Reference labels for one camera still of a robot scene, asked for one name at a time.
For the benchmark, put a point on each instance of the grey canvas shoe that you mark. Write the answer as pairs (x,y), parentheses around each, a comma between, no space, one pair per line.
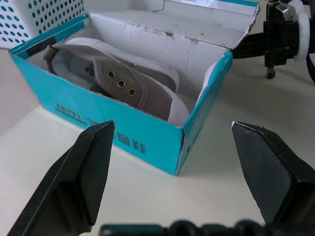
(137,59)
(152,100)

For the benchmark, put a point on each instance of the blue white box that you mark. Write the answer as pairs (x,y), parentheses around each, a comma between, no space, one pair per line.
(118,123)

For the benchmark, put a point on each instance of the white perforated plastic basket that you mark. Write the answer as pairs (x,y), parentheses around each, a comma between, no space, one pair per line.
(29,19)

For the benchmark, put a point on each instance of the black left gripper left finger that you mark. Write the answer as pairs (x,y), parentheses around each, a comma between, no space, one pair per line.
(71,186)

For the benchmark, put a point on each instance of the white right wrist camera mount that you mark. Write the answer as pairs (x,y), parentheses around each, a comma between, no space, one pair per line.
(304,32)

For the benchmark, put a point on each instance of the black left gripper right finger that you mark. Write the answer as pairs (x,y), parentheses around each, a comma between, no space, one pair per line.
(278,177)

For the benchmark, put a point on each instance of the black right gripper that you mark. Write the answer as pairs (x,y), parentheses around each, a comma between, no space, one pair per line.
(278,41)

